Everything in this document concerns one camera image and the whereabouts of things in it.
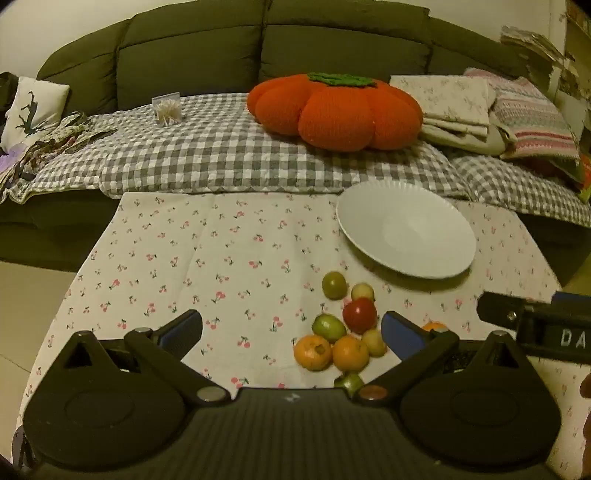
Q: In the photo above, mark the small yellow fruit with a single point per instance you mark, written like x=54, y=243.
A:
x=363, y=291
x=375, y=342

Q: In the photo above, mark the orange green plush item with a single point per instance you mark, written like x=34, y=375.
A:
x=585, y=177

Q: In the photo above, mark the red tomato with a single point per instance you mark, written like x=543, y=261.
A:
x=359, y=316

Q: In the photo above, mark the orange pumpkin cushion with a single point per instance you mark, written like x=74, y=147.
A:
x=332, y=113

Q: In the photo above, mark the person's right hand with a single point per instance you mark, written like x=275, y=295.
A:
x=587, y=386

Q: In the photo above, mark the purple cloth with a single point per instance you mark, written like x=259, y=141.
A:
x=10, y=159

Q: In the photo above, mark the green citrus fruit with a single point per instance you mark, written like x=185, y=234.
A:
x=328, y=326
x=349, y=383

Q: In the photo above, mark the floral quilt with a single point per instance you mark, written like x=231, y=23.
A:
x=69, y=134

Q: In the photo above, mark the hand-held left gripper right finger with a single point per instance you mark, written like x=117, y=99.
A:
x=402, y=336

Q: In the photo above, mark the grey checked blanket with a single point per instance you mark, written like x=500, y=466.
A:
x=207, y=152

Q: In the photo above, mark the cherry print tablecloth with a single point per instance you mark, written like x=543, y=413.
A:
x=207, y=258

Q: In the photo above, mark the striped pink pillow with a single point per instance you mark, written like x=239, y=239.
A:
x=531, y=115

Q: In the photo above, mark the white ribbed plate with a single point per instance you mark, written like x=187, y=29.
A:
x=415, y=230

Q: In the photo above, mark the white embroidered pillow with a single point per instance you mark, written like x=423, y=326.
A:
x=44, y=99

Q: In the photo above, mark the orange mandarin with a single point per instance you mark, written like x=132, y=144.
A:
x=313, y=353
x=350, y=354
x=434, y=326

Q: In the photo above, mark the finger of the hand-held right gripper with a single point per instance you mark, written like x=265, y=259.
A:
x=572, y=297
x=498, y=306

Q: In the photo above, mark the folded floral bedsheet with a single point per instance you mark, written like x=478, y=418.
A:
x=443, y=101

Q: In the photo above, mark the dark cloth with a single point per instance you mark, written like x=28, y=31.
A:
x=7, y=92

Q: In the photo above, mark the olive green sofa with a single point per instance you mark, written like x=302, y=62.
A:
x=184, y=55

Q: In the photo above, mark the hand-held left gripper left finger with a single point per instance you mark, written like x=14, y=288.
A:
x=182, y=326

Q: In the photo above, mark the greenish brown round fruit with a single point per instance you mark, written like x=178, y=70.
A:
x=334, y=285

